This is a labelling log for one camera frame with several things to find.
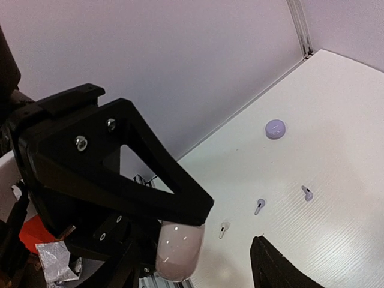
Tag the white earbud left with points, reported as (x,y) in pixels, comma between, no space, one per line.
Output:
(223,229)

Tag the left aluminium corner post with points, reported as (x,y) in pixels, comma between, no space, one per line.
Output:
(301,27)

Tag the purple earbud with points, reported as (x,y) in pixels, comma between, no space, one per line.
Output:
(260,204)
(308,193)

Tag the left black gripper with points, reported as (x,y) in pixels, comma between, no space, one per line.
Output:
(78,161)

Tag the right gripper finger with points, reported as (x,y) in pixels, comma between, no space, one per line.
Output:
(271,269)

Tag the aluminium front rail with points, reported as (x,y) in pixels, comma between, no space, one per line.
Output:
(154,280)

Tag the purple earbud far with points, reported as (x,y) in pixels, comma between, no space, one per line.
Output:
(308,193)

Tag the pink-white earbud charging case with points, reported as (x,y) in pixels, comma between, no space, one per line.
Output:
(178,250)

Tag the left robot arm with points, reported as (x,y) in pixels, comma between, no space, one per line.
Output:
(100,179)

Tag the purple earbud near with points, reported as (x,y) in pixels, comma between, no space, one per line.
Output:
(260,204)

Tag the purple earbud charging case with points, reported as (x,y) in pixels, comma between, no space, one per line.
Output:
(275,129)

